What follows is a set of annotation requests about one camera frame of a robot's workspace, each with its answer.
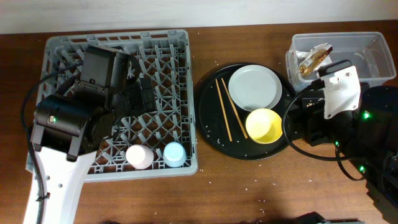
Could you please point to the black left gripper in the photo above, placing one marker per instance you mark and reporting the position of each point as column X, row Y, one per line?
column 137, row 105

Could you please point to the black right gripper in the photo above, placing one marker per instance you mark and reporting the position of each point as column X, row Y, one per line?
column 313, row 113

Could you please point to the yellow bowl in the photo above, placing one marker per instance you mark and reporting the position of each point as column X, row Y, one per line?
column 264, row 126

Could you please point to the brown snack wrapper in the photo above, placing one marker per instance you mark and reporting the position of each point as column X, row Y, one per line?
column 316, row 57

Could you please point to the pink plastic cup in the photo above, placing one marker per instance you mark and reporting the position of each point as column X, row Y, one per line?
column 140, row 156

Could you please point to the light blue plastic cup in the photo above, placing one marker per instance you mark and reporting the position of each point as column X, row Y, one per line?
column 174, row 154

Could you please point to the wooden chopstick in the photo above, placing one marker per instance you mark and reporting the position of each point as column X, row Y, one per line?
column 223, row 111
column 235, row 110

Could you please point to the white napkin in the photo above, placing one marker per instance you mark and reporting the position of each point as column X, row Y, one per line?
column 311, row 49

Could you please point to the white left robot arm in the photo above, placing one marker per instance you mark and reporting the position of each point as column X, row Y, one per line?
column 70, row 125

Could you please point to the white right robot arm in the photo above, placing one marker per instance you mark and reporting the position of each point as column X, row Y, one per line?
column 366, row 136

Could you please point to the grey dishwasher rack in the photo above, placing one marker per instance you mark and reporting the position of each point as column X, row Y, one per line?
column 164, row 57

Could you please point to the grey round plate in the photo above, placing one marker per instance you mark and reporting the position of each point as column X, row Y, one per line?
column 253, row 87

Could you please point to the round black tray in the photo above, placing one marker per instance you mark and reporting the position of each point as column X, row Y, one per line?
column 210, row 120

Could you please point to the clear plastic bin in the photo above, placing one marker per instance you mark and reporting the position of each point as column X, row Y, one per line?
column 367, row 51

